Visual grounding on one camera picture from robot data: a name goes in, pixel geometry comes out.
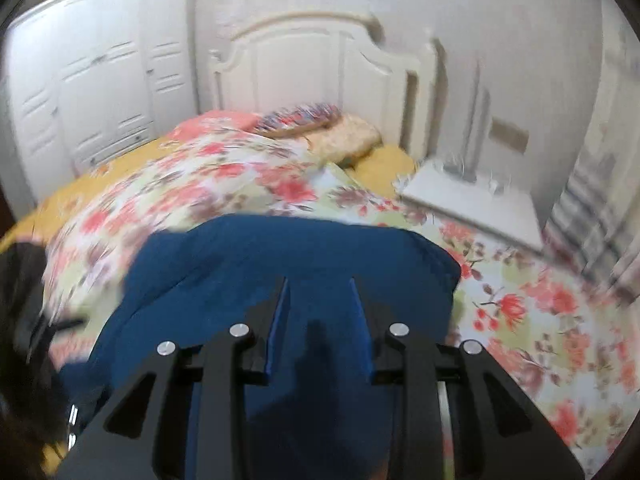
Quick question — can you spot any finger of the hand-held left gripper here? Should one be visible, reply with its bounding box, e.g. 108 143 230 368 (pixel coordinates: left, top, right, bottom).
31 316 87 356

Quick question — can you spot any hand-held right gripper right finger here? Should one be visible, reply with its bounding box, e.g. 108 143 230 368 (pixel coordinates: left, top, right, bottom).
349 276 586 480

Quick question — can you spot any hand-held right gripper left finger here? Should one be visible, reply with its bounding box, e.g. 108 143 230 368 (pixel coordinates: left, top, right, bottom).
57 276 292 480

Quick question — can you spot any blue padded jacket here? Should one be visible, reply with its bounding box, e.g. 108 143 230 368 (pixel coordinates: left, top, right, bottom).
60 214 462 480

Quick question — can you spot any yellow bed sheet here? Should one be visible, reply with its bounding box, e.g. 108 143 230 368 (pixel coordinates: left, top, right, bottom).
0 139 417 253

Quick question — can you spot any floral quilt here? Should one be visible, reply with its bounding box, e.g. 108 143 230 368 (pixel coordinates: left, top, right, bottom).
42 110 640 478

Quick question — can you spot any white nightstand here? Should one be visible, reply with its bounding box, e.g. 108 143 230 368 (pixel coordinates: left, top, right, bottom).
399 162 545 254

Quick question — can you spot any orange floral pillow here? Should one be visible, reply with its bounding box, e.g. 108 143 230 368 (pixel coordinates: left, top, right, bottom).
305 114 384 167

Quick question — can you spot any red purple patterned pillow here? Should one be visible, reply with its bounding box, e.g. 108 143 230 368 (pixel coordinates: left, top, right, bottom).
252 102 344 139

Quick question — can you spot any white wardrobe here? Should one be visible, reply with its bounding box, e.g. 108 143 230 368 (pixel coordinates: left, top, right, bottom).
0 0 201 202

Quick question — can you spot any white wooden headboard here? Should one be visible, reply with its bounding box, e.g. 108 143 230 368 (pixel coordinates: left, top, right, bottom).
207 12 442 162

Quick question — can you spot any striped boat print curtain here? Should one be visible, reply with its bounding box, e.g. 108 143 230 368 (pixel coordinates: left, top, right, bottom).
544 20 640 307

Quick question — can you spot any wall socket panel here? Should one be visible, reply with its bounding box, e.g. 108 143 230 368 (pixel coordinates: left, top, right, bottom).
488 117 530 154

